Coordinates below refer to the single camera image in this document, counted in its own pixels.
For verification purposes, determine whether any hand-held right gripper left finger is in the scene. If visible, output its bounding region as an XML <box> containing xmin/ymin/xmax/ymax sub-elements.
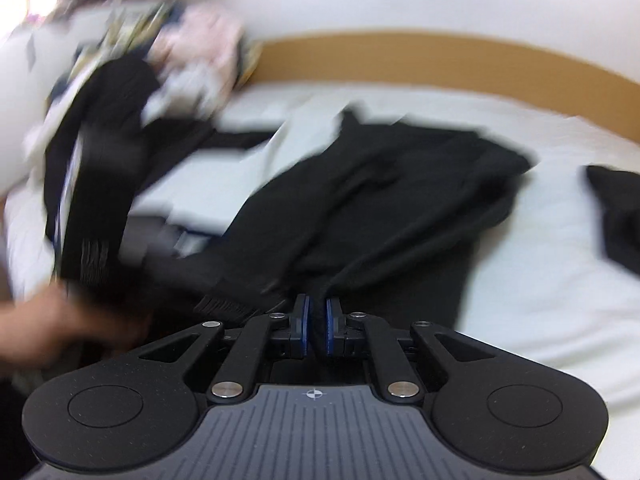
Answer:
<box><xmin>137</xmin><ymin>294</ymin><xmax>313</xmax><ymax>403</ymax></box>

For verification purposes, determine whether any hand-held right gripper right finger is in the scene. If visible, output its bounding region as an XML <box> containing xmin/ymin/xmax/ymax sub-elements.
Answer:
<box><xmin>325</xmin><ymin>299</ymin><xmax>493</xmax><ymax>404</ymax></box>

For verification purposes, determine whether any black fleece sweater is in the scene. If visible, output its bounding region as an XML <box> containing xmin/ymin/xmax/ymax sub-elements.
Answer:
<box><xmin>219</xmin><ymin>105</ymin><xmax>537</xmax><ymax>357</ymax></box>

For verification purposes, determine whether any person's left hand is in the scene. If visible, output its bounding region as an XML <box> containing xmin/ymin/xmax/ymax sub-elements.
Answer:
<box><xmin>0</xmin><ymin>286</ymin><xmax>152</xmax><ymax>367</ymax></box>

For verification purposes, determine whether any black jacket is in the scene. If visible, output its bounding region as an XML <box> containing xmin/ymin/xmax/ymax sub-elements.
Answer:
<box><xmin>44</xmin><ymin>54</ymin><xmax>282</xmax><ymax>243</ymax></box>

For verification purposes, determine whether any white garment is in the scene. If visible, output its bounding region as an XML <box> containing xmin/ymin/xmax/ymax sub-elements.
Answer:
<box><xmin>142</xmin><ymin>60</ymin><xmax>236</xmax><ymax>121</ymax></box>

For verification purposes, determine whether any blue beige patterned garment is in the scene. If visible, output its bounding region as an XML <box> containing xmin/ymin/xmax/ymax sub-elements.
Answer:
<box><xmin>50</xmin><ymin>0</ymin><xmax>192</xmax><ymax>92</ymax></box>

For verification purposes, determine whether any white bed sheet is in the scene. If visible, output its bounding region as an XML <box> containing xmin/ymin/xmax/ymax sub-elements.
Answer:
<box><xmin>0</xmin><ymin>81</ymin><xmax>640</xmax><ymax>408</ymax></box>

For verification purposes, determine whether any yellow grey cloth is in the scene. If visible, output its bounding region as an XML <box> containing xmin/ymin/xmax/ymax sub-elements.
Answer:
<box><xmin>235</xmin><ymin>40</ymin><xmax>266</xmax><ymax>91</ymax></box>

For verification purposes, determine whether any wooden headboard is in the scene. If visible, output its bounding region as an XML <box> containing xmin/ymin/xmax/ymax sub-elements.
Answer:
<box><xmin>244</xmin><ymin>31</ymin><xmax>640</xmax><ymax>137</ymax></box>

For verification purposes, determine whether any folded black garment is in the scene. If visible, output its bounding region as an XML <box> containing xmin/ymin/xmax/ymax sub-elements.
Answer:
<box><xmin>586</xmin><ymin>164</ymin><xmax>640</xmax><ymax>277</ymax></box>

